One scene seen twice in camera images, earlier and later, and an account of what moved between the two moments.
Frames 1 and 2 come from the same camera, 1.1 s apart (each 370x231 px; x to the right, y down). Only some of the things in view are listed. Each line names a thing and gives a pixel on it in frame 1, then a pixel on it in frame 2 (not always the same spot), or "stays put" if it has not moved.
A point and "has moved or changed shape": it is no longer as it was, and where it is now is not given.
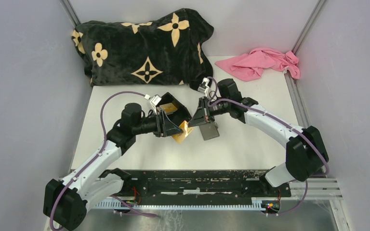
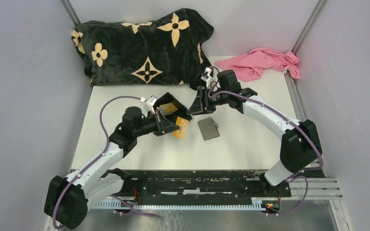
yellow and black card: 168,108 stays put
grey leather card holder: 209,131 stays put
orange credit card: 186,132 has moved or changed shape
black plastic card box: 174,109 stays put
